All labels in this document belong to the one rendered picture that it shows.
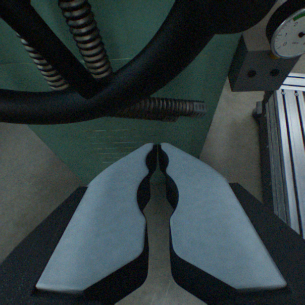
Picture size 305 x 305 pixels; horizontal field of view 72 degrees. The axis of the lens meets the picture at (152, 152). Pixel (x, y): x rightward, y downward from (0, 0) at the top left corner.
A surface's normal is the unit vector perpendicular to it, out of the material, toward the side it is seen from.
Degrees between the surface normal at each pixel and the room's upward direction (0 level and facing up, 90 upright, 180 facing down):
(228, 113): 0
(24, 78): 90
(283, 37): 90
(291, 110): 0
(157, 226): 0
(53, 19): 90
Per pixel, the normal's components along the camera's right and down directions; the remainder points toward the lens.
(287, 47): 0.01, 0.88
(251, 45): -0.04, -0.47
